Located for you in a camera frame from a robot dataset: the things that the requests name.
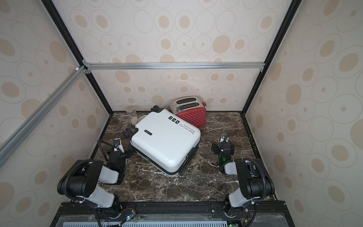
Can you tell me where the white hard-shell suitcase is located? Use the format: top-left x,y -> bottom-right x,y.
123,106 -> 201,177

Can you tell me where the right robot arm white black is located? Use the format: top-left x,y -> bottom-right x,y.
211,141 -> 275,212

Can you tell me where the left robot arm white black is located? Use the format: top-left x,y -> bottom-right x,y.
57,138 -> 127,212

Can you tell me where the white perforated strainer cup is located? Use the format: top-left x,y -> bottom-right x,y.
138,115 -> 147,123

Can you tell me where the clear glass jar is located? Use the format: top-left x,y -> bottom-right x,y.
125,106 -> 139,122

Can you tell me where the red and chrome toaster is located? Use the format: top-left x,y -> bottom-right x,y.
170,96 -> 207,127

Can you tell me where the left diagonal aluminium bar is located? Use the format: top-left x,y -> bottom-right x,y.
1,66 -> 86,165

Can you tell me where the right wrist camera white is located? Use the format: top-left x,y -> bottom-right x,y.
220,133 -> 229,143

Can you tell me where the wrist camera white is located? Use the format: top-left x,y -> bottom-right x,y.
220,133 -> 229,143
113,138 -> 125,154

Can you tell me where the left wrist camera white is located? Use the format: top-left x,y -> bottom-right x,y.
113,138 -> 125,154

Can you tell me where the horizontal aluminium frame bar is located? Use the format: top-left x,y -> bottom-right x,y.
85,62 -> 265,70

